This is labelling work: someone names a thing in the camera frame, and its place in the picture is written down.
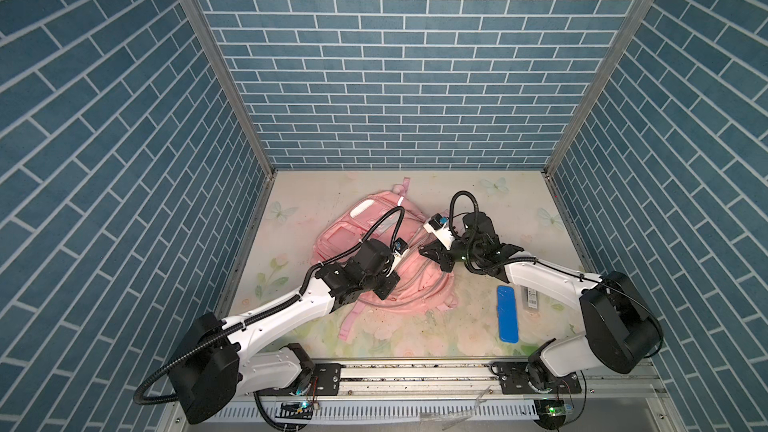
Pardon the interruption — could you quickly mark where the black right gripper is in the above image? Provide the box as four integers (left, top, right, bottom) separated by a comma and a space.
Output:
419, 235, 484, 271

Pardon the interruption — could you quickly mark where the pink student backpack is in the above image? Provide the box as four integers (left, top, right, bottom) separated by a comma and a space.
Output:
312, 177, 458, 340

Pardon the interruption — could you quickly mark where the blue pencil case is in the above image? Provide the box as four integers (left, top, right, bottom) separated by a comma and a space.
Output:
497, 286, 519, 343

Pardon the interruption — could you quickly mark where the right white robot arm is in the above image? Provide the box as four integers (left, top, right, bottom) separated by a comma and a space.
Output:
419, 212, 664, 393

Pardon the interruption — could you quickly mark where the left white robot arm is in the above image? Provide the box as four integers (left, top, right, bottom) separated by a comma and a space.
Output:
168, 238, 408, 424

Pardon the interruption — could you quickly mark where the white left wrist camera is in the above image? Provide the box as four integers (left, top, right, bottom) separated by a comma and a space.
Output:
392, 237, 409, 269

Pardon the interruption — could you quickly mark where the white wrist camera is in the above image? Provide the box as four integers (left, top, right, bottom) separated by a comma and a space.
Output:
392, 237, 409, 269
423, 214, 455, 250

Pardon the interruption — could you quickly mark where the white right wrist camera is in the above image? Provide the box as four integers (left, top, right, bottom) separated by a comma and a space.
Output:
423, 214, 455, 250

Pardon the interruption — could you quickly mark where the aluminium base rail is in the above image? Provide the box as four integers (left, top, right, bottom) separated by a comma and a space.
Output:
170, 358, 667, 432

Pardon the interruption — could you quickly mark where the left black corrugated cable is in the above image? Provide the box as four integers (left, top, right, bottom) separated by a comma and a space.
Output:
133, 205, 407, 432

